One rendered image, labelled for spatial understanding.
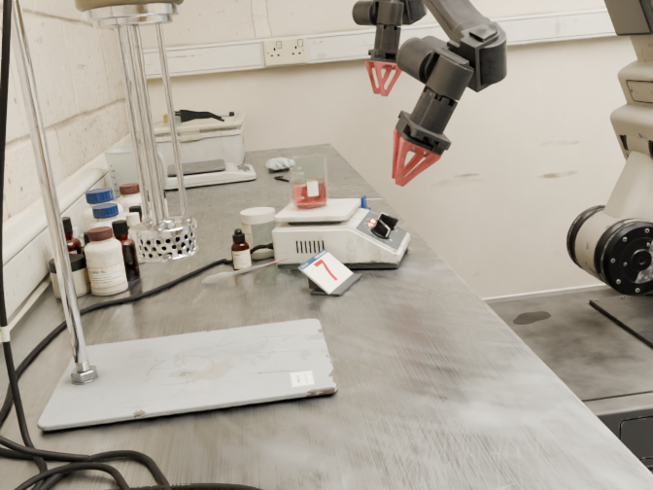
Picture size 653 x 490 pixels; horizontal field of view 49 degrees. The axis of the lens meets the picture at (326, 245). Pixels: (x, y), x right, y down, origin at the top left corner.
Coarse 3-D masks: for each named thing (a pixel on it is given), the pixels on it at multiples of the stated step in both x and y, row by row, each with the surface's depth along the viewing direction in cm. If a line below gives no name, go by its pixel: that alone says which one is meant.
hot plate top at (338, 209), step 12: (336, 204) 118; (348, 204) 117; (360, 204) 120; (276, 216) 113; (288, 216) 113; (300, 216) 112; (312, 216) 111; (324, 216) 111; (336, 216) 110; (348, 216) 111
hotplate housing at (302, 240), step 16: (288, 224) 115; (304, 224) 114; (320, 224) 113; (336, 224) 113; (352, 224) 112; (288, 240) 113; (304, 240) 112; (320, 240) 112; (336, 240) 111; (352, 240) 110; (368, 240) 110; (288, 256) 114; (304, 256) 113; (336, 256) 112; (352, 256) 111; (368, 256) 110; (384, 256) 110; (400, 256) 111
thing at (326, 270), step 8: (328, 256) 109; (312, 264) 105; (320, 264) 106; (328, 264) 107; (336, 264) 108; (312, 272) 103; (320, 272) 104; (328, 272) 106; (336, 272) 107; (344, 272) 108; (320, 280) 103; (328, 280) 104; (336, 280) 105; (328, 288) 102
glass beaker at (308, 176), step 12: (312, 156) 118; (324, 156) 117; (300, 168) 113; (312, 168) 113; (324, 168) 115; (300, 180) 114; (312, 180) 114; (324, 180) 115; (300, 192) 114; (312, 192) 114; (324, 192) 115; (300, 204) 115; (312, 204) 115; (324, 204) 116
